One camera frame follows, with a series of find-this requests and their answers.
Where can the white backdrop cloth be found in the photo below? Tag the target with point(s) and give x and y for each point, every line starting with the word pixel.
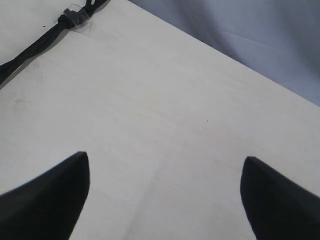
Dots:
pixel 280 39

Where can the clear tape piece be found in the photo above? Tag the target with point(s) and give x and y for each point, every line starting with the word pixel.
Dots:
pixel 76 18

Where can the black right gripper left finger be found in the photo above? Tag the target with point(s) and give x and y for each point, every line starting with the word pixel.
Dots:
pixel 49 206

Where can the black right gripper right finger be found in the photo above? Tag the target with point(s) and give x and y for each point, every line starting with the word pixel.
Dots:
pixel 276 207

